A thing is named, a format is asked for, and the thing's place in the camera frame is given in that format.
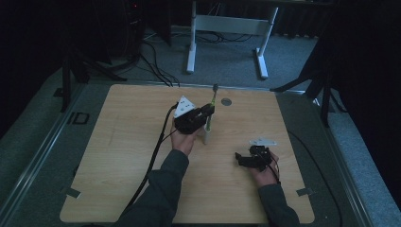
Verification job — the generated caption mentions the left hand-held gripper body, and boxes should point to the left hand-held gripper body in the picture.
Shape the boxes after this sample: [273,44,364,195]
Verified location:
[173,95,209,135]

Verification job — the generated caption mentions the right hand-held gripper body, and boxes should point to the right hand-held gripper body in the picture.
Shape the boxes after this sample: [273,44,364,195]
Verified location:
[246,136,278,172]

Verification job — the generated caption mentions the white cup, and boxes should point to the white cup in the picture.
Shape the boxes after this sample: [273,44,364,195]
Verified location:
[193,115,213,146]

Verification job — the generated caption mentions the green toothbrush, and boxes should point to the green toothbrush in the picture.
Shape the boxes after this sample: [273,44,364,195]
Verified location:
[204,82,219,128]

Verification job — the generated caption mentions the person's right hand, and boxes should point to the person's right hand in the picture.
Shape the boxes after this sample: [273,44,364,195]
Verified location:
[246,151,281,188]

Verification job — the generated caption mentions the person's left hand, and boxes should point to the person's left hand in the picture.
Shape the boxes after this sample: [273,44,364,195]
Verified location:
[169,121,203,157]

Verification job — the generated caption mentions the grey tape piece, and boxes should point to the grey tape piece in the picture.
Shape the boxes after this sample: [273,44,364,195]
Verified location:
[63,186,81,200]
[295,187,315,197]

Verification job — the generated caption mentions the black metal stand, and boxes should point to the black metal stand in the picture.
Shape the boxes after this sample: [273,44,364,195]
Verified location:
[270,60,348,129]
[52,44,128,114]

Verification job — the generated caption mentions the black computer tower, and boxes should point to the black computer tower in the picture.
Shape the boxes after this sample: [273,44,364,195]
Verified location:
[123,0,147,62]

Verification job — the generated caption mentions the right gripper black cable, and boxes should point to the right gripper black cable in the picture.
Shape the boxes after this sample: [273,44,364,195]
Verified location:
[255,148,282,185]

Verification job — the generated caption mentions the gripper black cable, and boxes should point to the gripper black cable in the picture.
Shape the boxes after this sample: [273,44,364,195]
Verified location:
[255,148,282,185]
[123,103,180,217]

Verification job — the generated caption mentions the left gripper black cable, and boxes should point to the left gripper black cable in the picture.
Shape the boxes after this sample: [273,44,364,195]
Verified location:
[123,103,180,217]

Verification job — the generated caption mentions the black floor cables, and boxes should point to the black floor cables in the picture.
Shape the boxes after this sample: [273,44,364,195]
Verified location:
[138,29,254,88]

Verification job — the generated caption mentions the long black floor cable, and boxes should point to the long black floor cable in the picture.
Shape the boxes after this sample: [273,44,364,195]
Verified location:
[287,130,344,227]

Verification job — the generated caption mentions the white metal desk frame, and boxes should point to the white metal desk frame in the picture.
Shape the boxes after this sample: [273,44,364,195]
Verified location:
[185,0,280,80]

